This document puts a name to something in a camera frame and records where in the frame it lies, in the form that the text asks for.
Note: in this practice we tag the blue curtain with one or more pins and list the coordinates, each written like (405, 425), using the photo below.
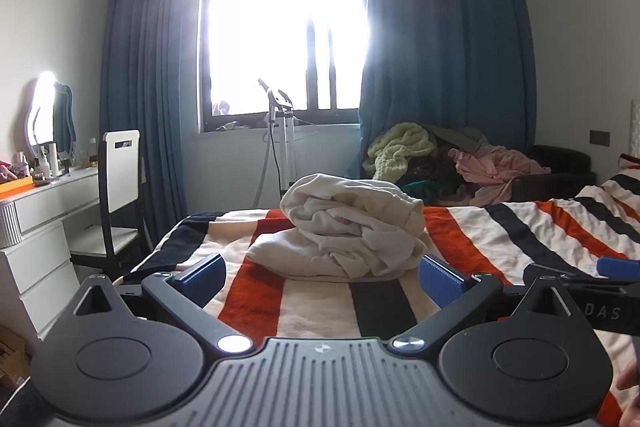
(145, 82)
(440, 32)

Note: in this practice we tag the striped pillow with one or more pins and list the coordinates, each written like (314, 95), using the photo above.
(631, 164)

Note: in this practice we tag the wavy lit vanity mirror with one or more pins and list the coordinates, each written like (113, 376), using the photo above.
(47, 112)

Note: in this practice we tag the cardboard box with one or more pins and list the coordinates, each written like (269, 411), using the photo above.
(11, 354)

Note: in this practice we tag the olive garment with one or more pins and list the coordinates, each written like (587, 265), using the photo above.
(457, 136)

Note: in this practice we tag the garment steamer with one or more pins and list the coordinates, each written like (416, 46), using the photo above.
(277, 122)

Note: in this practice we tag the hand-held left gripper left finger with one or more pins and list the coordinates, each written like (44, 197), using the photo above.
(202, 281)

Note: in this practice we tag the grey ribbed cylinder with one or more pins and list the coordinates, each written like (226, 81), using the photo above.
(10, 224)

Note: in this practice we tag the white and black chair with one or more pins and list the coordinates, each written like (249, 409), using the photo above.
(117, 187)

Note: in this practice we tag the black sofa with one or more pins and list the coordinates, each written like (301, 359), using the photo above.
(555, 172)

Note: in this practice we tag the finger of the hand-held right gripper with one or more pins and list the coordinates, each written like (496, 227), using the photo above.
(620, 268)
(560, 273)

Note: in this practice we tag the white dresser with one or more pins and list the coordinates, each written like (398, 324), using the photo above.
(45, 227)

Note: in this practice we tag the dark green garment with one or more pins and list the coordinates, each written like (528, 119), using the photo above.
(425, 192)

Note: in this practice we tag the person's right hand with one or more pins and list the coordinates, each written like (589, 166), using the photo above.
(631, 387)

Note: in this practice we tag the white cosmetic bottle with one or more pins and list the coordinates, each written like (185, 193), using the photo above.
(44, 164)
(54, 159)

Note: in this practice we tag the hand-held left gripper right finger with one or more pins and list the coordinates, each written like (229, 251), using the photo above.
(440, 282)

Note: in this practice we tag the striped fleece blanket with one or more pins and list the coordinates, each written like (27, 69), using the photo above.
(500, 237)

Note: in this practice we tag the pink garment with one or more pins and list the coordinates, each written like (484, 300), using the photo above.
(492, 172)

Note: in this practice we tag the white quilted headboard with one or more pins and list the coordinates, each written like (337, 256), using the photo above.
(636, 127)

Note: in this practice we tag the white sweatpants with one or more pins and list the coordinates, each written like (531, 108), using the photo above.
(345, 227)

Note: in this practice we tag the orange tray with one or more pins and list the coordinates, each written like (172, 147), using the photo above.
(15, 188)

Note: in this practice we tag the window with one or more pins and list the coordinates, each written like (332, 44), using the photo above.
(285, 37)

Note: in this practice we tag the dark patterned garment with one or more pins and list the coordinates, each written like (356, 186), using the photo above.
(430, 168)

